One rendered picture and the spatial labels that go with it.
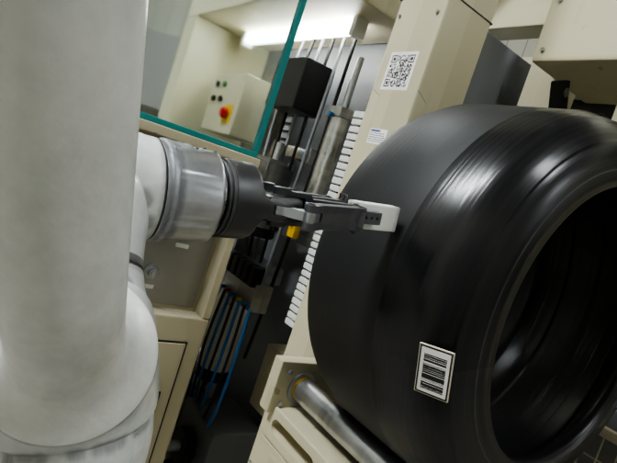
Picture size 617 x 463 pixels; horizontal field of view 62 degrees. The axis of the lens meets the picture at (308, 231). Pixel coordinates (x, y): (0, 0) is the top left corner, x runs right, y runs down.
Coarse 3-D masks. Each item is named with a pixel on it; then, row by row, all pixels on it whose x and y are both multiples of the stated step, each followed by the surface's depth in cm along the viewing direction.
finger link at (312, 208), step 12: (312, 204) 47; (324, 204) 50; (324, 216) 49; (336, 216) 50; (348, 216) 52; (300, 228) 48; (312, 228) 47; (324, 228) 49; (336, 228) 51; (348, 228) 52; (360, 228) 54
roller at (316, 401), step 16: (304, 384) 90; (304, 400) 87; (320, 400) 85; (320, 416) 83; (336, 416) 81; (352, 416) 82; (336, 432) 80; (352, 432) 78; (368, 432) 78; (352, 448) 77; (368, 448) 75; (384, 448) 74
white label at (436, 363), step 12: (420, 348) 57; (432, 348) 56; (420, 360) 57; (432, 360) 56; (444, 360) 55; (420, 372) 57; (432, 372) 56; (444, 372) 56; (420, 384) 58; (432, 384) 57; (444, 384) 56; (432, 396) 57; (444, 396) 56
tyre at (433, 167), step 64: (448, 128) 69; (512, 128) 62; (576, 128) 62; (384, 192) 66; (448, 192) 59; (512, 192) 57; (576, 192) 60; (320, 256) 72; (384, 256) 62; (448, 256) 56; (512, 256) 56; (576, 256) 97; (320, 320) 72; (384, 320) 60; (448, 320) 56; (512, 320) 105; (576, 320) 97; (384, 384) 62; (512, 384) 98; (576, 384) 92; (448, 448) 61; (512, 448) 86; (576, 448) 77
